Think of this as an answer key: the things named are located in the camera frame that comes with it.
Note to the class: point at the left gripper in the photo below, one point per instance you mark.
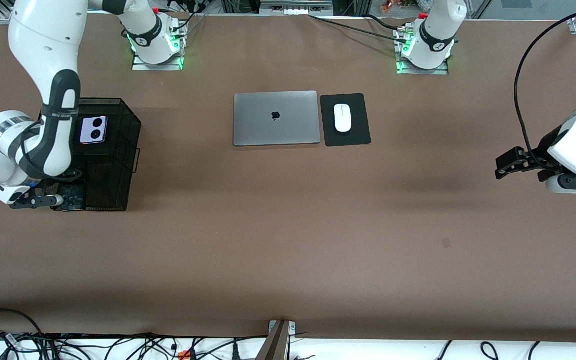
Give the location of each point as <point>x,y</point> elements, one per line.
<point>541,159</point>

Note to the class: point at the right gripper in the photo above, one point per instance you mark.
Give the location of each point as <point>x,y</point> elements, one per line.
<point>47,187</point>

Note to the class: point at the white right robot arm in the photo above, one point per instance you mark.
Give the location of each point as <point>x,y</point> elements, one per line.
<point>43,40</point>

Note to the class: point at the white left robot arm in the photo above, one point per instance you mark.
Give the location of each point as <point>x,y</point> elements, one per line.
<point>435,30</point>

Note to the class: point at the black mouse pad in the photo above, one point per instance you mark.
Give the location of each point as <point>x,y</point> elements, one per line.
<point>358,135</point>

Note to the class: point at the white computer mouse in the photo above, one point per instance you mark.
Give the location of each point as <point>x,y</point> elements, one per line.
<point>343,120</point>

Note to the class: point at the silver closed laptop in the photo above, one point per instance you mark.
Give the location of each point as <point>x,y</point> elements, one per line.
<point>278,130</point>

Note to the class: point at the black equipment rack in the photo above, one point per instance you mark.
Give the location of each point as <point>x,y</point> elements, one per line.
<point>293,6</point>

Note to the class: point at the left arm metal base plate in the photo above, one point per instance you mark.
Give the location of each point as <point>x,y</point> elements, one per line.
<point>420,71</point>

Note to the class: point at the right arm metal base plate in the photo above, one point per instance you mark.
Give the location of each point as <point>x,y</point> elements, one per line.
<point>158,67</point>

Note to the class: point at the aluminium bracket post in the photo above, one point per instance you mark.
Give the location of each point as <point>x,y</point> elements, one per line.
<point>278,345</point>

